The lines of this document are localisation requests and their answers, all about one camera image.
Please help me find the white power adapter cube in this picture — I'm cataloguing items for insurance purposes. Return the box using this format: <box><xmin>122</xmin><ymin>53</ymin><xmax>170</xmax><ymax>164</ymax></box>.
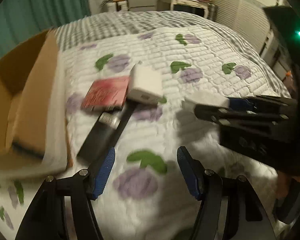
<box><xmin>127</xmin><ymin>64</ymin><xmax>164</xmax><ymax>105</ymax></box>

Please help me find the red rose tin box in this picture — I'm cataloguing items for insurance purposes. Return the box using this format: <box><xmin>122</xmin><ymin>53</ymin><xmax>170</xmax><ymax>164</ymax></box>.
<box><xmin>81</xmin><ymin>76</ymin><xmax>130</xmax><ymax>112</ymax></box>

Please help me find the person's right hand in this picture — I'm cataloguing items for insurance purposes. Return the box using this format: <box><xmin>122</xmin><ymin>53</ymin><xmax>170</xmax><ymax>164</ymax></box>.
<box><xmin>276</xmin><ymin>171</ymin><xmax>300</xmax><ymax>199</ymax></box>

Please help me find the white floral quilted mat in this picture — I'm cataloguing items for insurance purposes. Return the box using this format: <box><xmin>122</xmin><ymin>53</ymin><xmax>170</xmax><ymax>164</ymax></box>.
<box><xmin>0</xmin><ymin>26</ymin><xmax>292</xmax><ymax>240</ymax></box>

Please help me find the black flat case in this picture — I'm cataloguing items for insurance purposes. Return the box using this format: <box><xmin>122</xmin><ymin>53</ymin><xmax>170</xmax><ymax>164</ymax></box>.
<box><xmin>77</xmin><ymin>100</ymin><xmax>138</xmax><ymax>164</ymax></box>

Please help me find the white louvered wardrobe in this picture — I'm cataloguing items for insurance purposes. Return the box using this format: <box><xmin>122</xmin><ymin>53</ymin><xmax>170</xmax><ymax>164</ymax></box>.
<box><xmin>215</xmin><ymin>0</ymin><xmax>277</xmax><ymax>53</ymax></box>

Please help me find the white dressing table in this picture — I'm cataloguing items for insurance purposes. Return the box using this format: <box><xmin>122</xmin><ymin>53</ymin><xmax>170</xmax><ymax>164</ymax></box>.
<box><xmin>157</xmin><ymin>0</ymin><xmax>218</xmax><ymax>21</ymax></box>

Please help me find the brown cardboard box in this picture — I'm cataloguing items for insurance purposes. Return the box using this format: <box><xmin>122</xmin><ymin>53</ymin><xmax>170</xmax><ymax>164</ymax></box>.
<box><xmin>0</xmin><ymin>30</ymin><xmax>68</xmax><ymax>178</ymax></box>

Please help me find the grey checkered bed cover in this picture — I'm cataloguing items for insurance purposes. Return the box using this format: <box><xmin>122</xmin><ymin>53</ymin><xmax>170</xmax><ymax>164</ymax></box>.
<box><xmin>55</xmin><ymin>11</ymin><xmax>290</xmax><ymax>98</ymax></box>

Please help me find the teal curtain left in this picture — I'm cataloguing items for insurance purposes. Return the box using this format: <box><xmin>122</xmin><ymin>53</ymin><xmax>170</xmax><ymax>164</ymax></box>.
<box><xmin>0</xmin><ymin>0</ymin><xmax>91</xmax><ymax>59</ymax></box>

